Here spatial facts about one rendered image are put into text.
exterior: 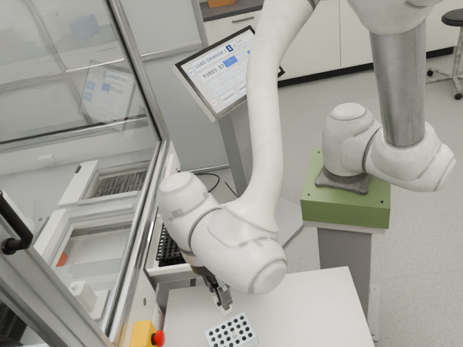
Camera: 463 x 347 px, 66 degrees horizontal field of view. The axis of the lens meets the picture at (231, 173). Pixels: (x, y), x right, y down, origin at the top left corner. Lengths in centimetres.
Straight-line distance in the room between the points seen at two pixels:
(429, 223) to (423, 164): 137
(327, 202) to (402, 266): 102
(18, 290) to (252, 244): 37
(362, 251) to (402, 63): 85
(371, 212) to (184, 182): 75
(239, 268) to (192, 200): 16
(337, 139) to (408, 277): 116
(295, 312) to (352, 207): 39
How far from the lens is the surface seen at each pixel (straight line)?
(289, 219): 235
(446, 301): 210
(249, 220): 58
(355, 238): 143
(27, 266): 69
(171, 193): 65
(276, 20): 72
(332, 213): 127
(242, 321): 107
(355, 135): 114
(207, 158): 290
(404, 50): 79
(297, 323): 109
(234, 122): 188
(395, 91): 86
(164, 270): 112
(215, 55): 179
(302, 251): 221
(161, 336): 101
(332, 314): 110
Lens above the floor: 171
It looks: 37 degrees down
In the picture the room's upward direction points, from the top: 14 degrees counter-clockwise
